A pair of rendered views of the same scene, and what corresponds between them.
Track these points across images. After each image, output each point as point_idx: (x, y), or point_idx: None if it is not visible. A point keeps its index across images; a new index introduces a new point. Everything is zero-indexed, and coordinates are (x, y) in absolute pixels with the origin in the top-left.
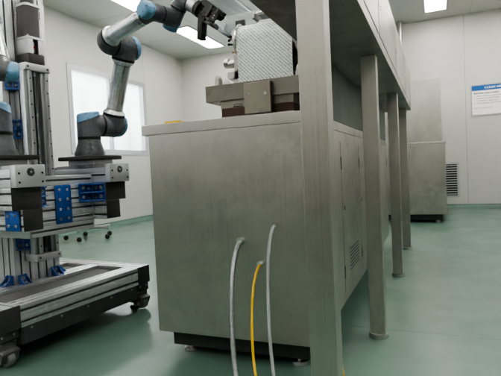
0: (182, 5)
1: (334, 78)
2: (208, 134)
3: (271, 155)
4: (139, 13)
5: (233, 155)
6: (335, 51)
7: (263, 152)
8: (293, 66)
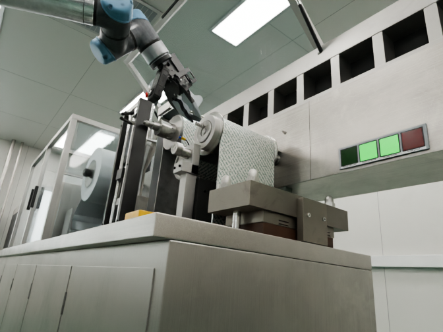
0: (144, 41)
1: None
2: (279, 263)
3: (347, 311)
4: (110, 0)
5: (309, 307)
6: (303, 191)
7: (339, 306)
8: None
